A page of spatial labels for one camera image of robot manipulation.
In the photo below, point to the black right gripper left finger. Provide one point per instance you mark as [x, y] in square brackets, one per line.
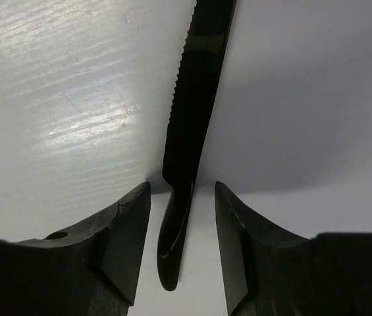
[89, 268]

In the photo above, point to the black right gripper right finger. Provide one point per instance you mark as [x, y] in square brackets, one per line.
[268, 270]

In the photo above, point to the black knife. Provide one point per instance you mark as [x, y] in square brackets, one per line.
[194, 96]

